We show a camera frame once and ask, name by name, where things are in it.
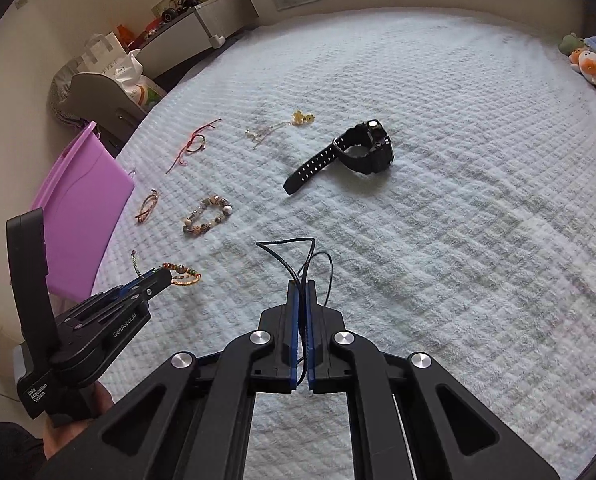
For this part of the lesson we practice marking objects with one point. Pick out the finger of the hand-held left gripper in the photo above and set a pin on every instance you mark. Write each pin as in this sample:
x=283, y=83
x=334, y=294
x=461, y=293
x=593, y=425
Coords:
x=139, y=281
x=155, y=287

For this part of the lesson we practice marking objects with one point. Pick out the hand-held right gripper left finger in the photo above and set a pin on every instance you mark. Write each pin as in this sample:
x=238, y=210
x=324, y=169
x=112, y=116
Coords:
x=292, y=340

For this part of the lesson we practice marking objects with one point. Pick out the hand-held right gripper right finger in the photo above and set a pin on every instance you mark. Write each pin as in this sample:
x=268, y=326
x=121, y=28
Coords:
x=312, y=345

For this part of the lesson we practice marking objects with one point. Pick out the purple plastic box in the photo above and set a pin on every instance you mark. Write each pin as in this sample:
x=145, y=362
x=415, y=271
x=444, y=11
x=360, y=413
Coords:
x=78, y=200

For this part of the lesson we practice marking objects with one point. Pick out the black wrist watch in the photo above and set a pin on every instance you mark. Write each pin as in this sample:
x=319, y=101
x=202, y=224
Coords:
x=372, y=155

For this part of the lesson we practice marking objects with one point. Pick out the person's left forearm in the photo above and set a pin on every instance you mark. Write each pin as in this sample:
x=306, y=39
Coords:
x=8, y=452

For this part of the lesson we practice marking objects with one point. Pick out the person's left hand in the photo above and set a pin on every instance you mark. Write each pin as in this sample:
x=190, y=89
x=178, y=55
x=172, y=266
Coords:
x=63, y=440

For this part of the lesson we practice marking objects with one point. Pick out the grey chair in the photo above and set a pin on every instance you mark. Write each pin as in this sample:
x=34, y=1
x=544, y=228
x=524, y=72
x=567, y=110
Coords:
x=108, y=105

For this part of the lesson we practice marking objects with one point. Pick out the white plastic sack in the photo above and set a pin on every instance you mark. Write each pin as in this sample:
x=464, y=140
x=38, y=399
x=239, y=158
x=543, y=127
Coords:
x=138, y=85

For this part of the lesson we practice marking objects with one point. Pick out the grey woven basket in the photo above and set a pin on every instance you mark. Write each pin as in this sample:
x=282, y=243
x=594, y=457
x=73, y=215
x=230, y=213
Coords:
x=63, y=90

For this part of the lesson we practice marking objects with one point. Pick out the white paper bag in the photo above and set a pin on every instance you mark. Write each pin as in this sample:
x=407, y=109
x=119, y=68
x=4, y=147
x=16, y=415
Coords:
x=103, y=50

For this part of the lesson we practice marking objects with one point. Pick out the orange bottles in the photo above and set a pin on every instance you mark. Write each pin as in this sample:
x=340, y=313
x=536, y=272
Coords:
x=125, y=35

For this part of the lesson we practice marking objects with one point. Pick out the clutter on desk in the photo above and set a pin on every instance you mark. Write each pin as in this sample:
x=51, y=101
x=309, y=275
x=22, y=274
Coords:
x=178, y=7

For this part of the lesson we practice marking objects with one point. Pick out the grey bedside cabinet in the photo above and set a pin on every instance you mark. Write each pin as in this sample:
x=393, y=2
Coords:
x=218, y=15

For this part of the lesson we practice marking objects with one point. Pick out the white and orange plush toy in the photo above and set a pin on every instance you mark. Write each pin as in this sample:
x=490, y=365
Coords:
x=590, y=65

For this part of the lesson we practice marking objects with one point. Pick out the green plush toy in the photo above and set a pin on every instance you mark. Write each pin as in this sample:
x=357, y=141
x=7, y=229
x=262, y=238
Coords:
x=570, y=42

